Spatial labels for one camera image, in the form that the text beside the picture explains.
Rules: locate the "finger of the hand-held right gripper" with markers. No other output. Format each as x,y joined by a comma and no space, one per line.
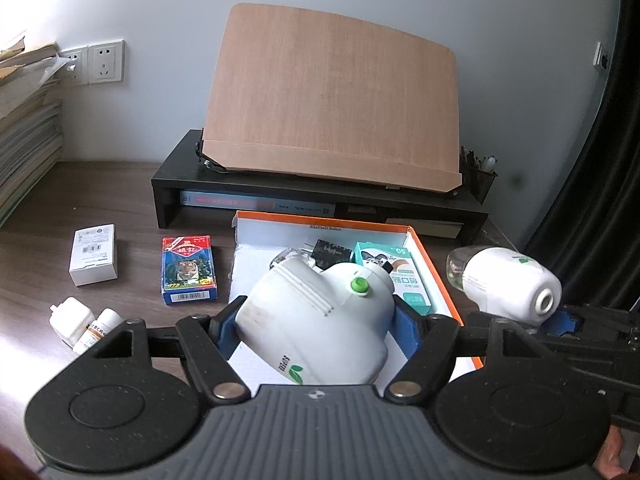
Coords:
567,321

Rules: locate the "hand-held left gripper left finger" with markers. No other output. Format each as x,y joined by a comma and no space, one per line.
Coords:
232,330

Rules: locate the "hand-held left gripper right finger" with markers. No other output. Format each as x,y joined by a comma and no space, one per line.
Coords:
407,330

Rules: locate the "green bandage box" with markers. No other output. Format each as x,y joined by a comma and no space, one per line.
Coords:
407,280

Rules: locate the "white plug-in heater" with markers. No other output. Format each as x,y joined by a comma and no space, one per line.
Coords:
505,285

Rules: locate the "playing card box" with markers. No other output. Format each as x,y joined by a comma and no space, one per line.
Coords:
189,267

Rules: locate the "white heater with green button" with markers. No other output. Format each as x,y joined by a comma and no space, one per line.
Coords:
310,320

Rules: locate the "clear glass liquid bottle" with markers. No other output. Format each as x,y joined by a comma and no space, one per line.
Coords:
287,257

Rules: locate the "orange and white cardboard box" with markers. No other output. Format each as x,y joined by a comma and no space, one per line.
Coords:
270,232

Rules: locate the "black charger adapter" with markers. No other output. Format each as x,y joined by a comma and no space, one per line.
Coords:
331,254

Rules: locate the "small white box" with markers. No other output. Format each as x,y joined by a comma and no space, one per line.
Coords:
94,255

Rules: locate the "grey book with red stripe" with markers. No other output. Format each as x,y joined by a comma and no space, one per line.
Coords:
250,201

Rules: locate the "white pill bottle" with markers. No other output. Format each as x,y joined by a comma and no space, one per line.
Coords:
97,330

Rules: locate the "black desk riser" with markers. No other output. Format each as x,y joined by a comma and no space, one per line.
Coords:
170,195

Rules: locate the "small white square bottle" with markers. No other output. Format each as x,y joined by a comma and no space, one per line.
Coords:
70,317

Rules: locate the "black mesh pen holder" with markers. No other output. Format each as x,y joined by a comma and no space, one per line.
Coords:
477,177

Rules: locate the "black metal clip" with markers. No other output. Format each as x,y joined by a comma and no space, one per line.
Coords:
207,155

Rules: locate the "brown wooden board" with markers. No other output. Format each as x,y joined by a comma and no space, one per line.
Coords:
335,95

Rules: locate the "stack of books and papers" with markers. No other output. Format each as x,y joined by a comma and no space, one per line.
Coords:
25,145

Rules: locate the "small white wall fixture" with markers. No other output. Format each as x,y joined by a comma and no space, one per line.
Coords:
600,55

